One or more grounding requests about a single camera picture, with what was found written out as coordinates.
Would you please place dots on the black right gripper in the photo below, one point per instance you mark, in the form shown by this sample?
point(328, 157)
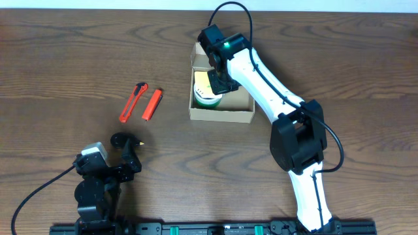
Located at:
point(218, 88)

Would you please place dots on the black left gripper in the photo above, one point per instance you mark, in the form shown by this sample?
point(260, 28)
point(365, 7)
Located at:
point(132, 160)

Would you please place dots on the red blade case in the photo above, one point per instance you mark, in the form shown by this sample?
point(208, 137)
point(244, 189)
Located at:
point(153, 104)

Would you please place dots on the white tape roll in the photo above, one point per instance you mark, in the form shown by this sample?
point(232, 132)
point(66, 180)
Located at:
point(204, 93)

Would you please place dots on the green tape roll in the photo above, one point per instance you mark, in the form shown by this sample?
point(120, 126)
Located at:
point(205, 103)

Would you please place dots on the red black utility knife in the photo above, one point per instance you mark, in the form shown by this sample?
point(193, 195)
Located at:
point(139, 89)

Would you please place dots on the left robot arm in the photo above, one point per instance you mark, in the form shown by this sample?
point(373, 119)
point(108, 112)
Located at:
point(98, 194)

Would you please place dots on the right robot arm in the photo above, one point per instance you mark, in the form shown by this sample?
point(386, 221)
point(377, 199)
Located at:
point(297, 139)

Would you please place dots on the black teardrop-shaped object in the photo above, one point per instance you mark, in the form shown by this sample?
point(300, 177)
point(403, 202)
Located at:
point(119, 140)

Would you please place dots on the open cardboard box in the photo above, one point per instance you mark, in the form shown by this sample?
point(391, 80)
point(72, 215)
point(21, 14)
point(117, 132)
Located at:
point(237, 106)

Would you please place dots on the black mounting rail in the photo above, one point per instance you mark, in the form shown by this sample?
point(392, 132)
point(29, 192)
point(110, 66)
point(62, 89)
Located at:
point(273, 227)

